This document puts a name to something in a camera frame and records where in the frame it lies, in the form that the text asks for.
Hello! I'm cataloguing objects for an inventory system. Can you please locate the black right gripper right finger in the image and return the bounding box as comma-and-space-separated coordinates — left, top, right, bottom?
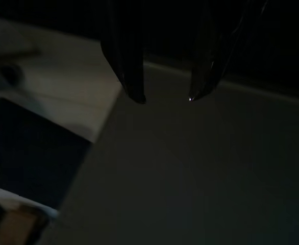
188, 0, 269, 102

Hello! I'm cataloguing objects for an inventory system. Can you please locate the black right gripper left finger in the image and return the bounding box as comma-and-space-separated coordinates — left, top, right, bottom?
99, 0, 147, 105

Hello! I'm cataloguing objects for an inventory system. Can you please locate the dark blue rug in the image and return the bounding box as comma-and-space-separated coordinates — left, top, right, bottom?
0, 97, 92, 210

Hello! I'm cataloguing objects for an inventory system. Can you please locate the brown cardboard box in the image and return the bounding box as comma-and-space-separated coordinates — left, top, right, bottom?
0, 203, 52, 245

